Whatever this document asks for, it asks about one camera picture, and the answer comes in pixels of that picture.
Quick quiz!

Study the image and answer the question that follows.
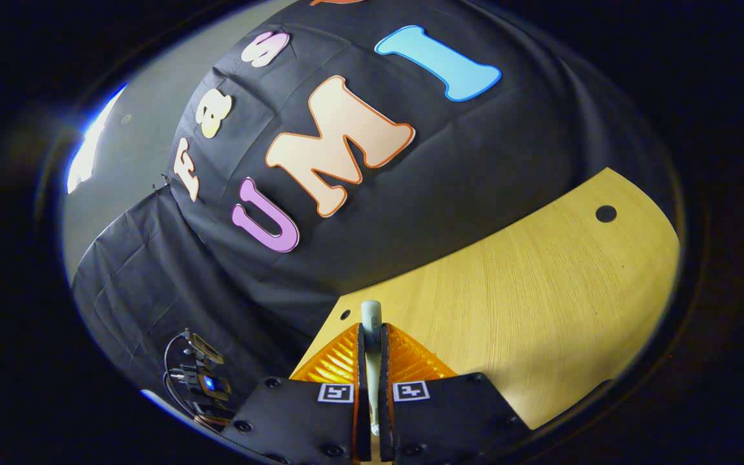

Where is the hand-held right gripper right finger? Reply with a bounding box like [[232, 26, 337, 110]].
[[378, 323, 531, 463]]

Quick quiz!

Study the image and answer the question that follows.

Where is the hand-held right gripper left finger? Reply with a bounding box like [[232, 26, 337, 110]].
[[222, 323, 373, 464]]

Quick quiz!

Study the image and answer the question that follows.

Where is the pale green toothbrush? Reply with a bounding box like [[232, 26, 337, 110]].
[[360, 300, 383, 437]]

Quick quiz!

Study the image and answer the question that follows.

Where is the wooden desktop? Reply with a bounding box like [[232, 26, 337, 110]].
[[289, 167, 681, 430]]

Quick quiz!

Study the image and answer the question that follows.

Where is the black backdrop cloth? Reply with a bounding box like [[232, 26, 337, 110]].
[[72, 0, 676, 414]]

